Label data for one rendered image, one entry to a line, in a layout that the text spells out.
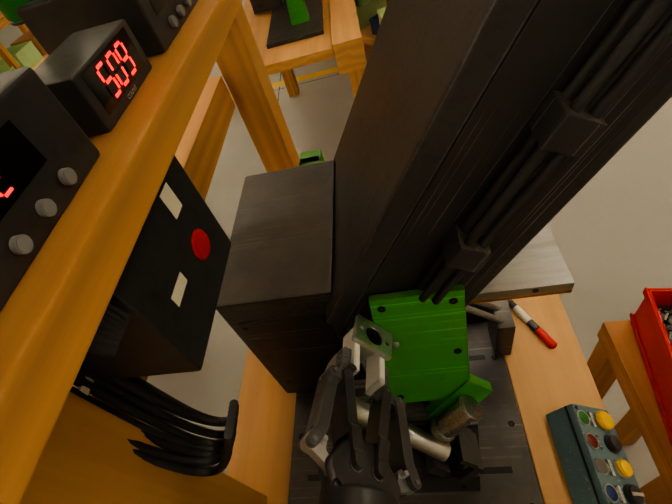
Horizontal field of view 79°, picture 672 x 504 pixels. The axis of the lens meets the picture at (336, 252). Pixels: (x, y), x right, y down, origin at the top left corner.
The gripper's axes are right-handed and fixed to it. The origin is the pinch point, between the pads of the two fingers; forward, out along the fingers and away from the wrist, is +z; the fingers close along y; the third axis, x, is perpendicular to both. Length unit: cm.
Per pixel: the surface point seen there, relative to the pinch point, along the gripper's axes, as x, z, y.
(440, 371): -0.6, 4.1, -12.6
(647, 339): -14, 27, -58
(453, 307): -10.5, 4.1, -5.9
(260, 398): 42.1, 19.1, -2.6
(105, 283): -8.6, -13.9, 27.0
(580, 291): 11, 112, -123
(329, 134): 67, 266, -11
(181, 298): -2.1, -6.1, 22.2
